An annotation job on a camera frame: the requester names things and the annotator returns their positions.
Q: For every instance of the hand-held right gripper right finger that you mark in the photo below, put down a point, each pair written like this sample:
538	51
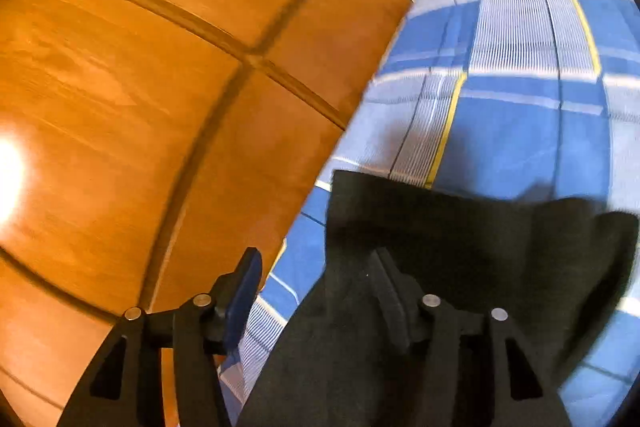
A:
395	302

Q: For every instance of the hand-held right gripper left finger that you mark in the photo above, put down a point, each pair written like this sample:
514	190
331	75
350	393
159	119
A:
240	302

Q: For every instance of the black pants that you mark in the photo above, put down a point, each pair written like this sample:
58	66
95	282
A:
475	247

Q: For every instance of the wooden wardrobe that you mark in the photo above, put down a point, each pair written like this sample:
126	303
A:
150	82

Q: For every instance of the blue checked bed sheet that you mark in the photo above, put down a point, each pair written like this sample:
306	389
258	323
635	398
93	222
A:
520	107

